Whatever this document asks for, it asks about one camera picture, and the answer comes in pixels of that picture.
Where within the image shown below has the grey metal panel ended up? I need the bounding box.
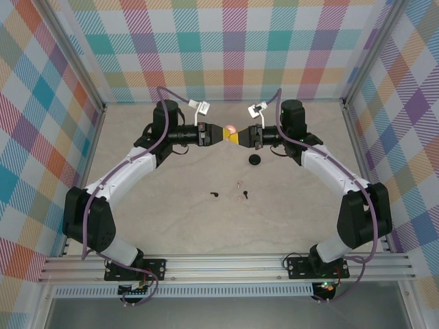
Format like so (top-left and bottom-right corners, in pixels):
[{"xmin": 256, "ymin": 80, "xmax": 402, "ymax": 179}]
[{"xmin": 32, "ymin": 282, "xmax": 425, "ymax": 329}]

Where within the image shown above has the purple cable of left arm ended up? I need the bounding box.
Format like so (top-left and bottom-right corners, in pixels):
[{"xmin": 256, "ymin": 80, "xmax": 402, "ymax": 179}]
[{"xmin": 81, "ymin": 86, "xmax": 191, "ymax": 307}]

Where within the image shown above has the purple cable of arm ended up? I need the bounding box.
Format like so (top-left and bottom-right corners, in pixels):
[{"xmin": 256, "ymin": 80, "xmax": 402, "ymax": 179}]
[
  {"xmin": 267, "ymin": 88, "xmax": 381, "ymax": 304},
  {"xmin": 81, "ymin": 86, "xmax": 191, "ymax": 307}
]

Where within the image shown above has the aluminium side frame rail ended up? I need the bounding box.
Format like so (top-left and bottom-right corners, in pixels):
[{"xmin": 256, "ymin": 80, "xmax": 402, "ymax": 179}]
[
  {"xmin": 60, "ymin": 104, "xmax": 108, "ymax": 258},
  {"xmin": 342, "ymin": 99, "xmax": 394, "ymax": 254}
]

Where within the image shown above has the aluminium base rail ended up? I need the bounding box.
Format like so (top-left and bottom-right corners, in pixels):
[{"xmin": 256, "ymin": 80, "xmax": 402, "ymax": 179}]
[{"xmin": 36, "ymin": 254, "xmax": 418, "ymax": 284}]

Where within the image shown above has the aluminium corner post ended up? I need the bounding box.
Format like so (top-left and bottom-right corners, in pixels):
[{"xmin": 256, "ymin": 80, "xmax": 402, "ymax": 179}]
[
  {"xmin": 40, "ymin": 0, "xmax": 106, "ymax": 112},
  {"xmin": 341, "ymin": 0, "xmax": 407, "ymax": 110}
]

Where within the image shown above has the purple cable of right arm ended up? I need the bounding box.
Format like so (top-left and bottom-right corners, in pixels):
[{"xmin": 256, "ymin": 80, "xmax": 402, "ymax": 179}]
[{"xmin": 267, "ymin": 88, "xmax": 381, "ymax": 304}]

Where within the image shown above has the white slotted cable duct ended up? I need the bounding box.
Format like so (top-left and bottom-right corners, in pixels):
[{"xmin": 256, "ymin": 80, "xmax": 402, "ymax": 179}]
[{"xmin": 53, "ymin": 281, "xmax": 317, "ymax": 299}]

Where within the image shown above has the small circuit board with wires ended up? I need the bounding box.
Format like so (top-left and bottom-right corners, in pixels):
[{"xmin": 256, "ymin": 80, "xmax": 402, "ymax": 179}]
[
  {"xmin": 313, "ymin": 280, "xmax": 336, "ymax": 295},
  {"xmin": 117, "ymin": 280, "xmax": 154, "ymax": 298}
]

